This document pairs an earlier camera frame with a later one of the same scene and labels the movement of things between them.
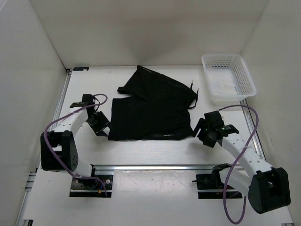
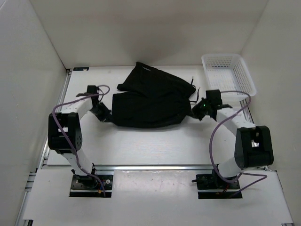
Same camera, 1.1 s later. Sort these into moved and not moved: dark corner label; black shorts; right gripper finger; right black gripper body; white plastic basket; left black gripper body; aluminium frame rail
Moved: right black gripper body; left black gripper body; right gripper finger; black shorts
Not moved: white plastic basket; dark corner label; aluminium frame rail
